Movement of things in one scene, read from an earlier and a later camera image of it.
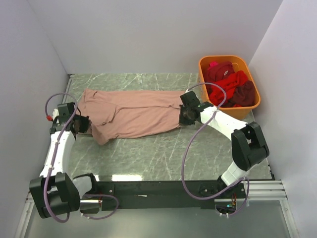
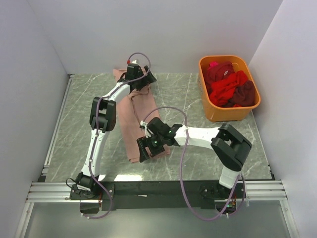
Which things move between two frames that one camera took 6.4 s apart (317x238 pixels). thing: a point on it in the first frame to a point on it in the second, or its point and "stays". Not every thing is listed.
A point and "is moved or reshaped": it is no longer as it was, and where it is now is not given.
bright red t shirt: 230,83 stays
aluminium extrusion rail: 260,190 stays
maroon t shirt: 243,95 stays
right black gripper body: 184,118 to 156,140
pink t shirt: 115,113 is moved or reshaped
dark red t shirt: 221,72 stays
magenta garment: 212,64 stays
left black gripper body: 83,122 to 141,83
